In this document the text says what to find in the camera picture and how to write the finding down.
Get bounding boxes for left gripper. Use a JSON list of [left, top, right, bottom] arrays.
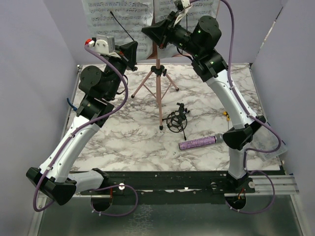
[[104, 41, 138, 100]]

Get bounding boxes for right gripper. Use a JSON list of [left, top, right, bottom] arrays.
[[141, 12, 201, 59]]

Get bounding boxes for sheet music page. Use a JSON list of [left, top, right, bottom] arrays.
[[82, 0, 154, 60], [154, 0, 219, 59]]

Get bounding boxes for pink music stand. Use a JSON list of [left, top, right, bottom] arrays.
[[105, 0, 221, 130]]

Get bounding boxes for black microphone shock mount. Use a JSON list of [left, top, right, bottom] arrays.
[[162, 103, 190, 141]]

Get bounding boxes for purple glitter microphone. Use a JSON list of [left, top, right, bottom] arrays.
[[178, 133, 223, 150]]

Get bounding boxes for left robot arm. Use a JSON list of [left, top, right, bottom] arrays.
[[26, 38, 138, 206]]

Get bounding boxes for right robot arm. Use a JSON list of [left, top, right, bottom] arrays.
[[141, 11, 266, 192]]

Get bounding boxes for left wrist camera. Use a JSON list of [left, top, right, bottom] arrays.
[[85, 35, 120, 58]]

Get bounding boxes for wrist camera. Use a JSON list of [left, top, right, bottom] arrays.
[[85, 35, 120, 58], [174, 0, 192, 26]]

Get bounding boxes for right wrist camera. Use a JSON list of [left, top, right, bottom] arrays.
[[174, 0, 192, 26]]

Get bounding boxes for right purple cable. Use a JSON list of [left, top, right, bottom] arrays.
[[194, 0, 283, 215]]

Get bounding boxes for purple cable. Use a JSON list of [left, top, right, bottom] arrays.
[[33, 45, 138, 217], [194, 0, 283, 215]]

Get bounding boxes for blue handled pliers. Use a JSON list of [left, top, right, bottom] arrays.
[[66, 98, 77, 112]]

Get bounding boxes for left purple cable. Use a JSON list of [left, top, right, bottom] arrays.
[[33, 45, 138, 217]]

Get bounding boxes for yellow handled screwdriver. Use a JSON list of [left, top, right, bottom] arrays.
[[223, 111, 230, 121]]

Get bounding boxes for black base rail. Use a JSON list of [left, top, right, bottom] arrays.
[[41, 171, 300, 205]]

